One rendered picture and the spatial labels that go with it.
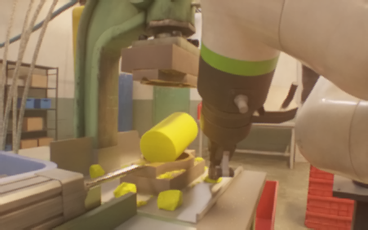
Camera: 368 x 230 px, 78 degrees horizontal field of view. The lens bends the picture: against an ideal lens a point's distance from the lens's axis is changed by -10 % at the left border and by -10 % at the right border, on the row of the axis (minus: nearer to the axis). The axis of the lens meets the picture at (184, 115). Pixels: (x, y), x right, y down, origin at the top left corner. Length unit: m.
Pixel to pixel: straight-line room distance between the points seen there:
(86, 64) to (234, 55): 0.37
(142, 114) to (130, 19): 6.42
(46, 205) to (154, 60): 0.25
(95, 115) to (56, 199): 0.29
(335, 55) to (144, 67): 0.28
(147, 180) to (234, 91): 0.20
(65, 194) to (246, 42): 0.22
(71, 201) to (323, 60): 0.24
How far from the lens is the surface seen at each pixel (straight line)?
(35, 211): 0.24
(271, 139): 5.86
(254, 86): 0.28
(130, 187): 0.37
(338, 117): 0.36
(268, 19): 0.21
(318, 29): 0.19
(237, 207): 0.37
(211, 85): 0.29
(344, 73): 0.19
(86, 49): 0.57
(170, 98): 6.42
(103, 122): 0.52
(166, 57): 0.37
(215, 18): 0.25
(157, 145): 0.43
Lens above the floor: 1.14
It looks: 2 degrees down
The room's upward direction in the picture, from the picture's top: 1 degrees clockwise
